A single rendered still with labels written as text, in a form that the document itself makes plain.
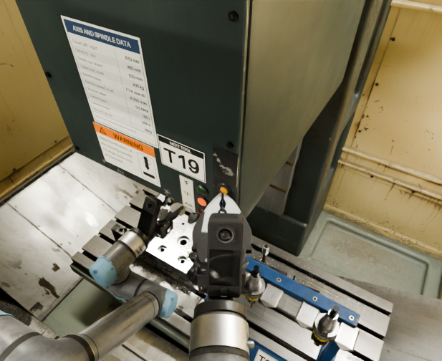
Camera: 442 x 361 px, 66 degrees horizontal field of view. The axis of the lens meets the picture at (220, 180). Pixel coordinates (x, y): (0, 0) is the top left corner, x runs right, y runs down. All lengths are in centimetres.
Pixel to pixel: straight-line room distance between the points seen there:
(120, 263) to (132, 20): 65
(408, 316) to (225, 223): 130
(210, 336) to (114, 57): 42
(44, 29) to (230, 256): 49
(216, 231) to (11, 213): 164
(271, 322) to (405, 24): 116
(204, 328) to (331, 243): 158
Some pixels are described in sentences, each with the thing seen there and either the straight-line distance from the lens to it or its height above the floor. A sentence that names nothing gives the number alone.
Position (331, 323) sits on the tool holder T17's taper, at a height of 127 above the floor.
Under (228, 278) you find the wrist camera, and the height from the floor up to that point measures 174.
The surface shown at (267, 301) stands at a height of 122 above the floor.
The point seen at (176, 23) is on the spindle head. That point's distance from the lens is 47.
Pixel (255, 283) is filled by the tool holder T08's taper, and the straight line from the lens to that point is 100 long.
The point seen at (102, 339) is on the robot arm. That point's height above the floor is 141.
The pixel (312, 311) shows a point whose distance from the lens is 105.
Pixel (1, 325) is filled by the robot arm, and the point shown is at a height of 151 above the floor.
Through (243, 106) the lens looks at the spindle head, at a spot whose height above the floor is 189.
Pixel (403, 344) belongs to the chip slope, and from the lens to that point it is 160.
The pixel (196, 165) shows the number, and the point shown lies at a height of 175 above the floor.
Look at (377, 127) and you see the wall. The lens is 164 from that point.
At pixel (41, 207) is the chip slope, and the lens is 198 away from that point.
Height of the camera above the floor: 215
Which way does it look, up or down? 46 degrees down
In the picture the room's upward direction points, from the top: straight up
